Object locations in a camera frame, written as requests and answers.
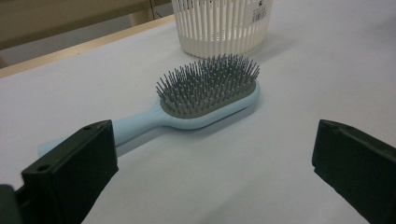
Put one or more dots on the light blue hairbrush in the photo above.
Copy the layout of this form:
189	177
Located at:
186	123

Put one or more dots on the light wooden table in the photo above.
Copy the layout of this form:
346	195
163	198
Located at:
77	48

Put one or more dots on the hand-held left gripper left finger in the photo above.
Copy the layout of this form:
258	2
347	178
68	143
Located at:
71	168

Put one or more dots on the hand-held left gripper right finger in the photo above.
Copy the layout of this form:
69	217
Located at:
358	165

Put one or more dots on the beige wooden desk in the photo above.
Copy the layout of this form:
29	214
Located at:
62	18

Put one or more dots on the white plastic basket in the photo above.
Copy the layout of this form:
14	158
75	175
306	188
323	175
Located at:
218	49

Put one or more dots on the white table cover sheet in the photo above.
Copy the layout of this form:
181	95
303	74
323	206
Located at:
218	186

